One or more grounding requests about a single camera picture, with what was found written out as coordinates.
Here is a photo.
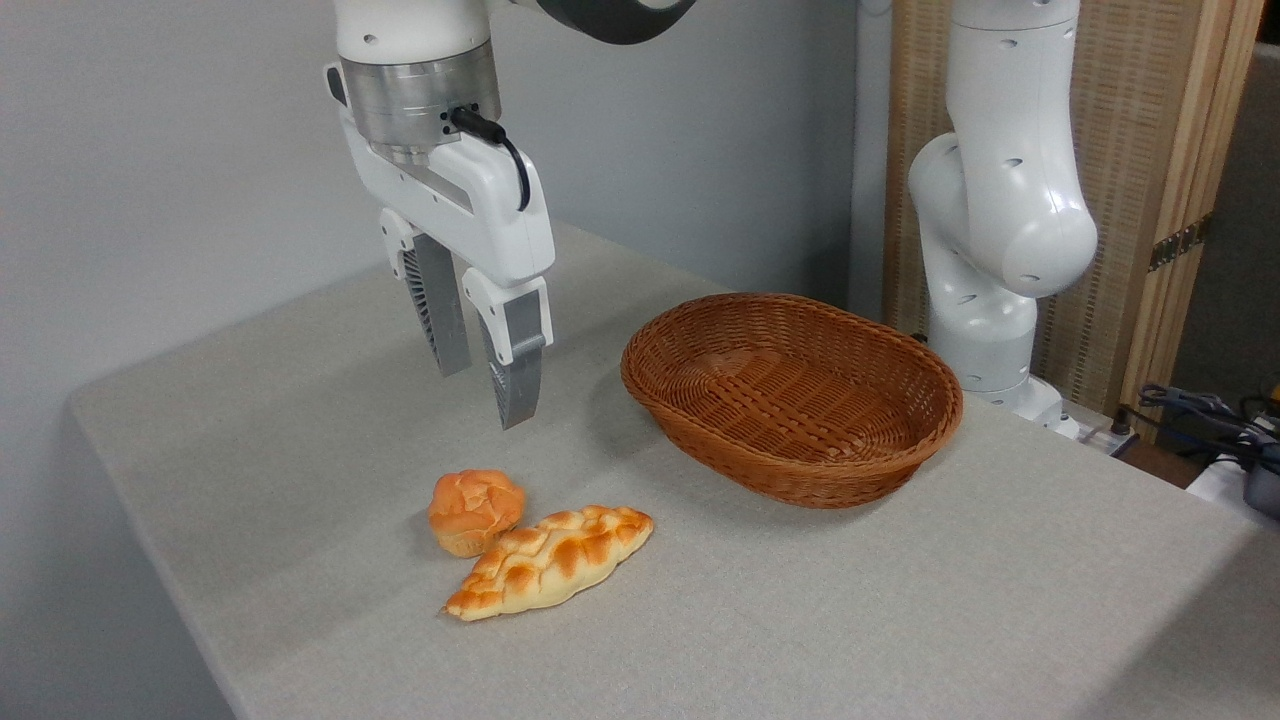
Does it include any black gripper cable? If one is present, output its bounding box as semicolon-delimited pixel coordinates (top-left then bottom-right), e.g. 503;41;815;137
449;105;532;213

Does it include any round orange bread bun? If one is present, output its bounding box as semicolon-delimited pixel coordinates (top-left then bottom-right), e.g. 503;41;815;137
428;469;527;559

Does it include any brown wicker basket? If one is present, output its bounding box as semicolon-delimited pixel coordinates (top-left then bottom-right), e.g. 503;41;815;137
620;292;965;511

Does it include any metal screen hinge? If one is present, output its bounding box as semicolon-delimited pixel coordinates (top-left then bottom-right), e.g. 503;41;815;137
1147;214;1214;273

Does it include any wooden woven folding screen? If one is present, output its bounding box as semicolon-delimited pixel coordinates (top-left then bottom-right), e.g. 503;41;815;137
884;0;1267;419

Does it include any white power strip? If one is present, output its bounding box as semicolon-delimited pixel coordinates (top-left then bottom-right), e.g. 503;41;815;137
1075;415;1142;459

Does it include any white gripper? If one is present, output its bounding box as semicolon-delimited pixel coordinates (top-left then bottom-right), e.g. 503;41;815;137
323;63;557;431

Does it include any bundle of dark cables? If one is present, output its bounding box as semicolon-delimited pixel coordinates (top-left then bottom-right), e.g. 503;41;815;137
1138;384;1280;473

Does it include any long braided bread loaf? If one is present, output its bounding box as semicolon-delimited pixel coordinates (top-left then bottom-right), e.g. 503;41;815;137
443;505;656;623

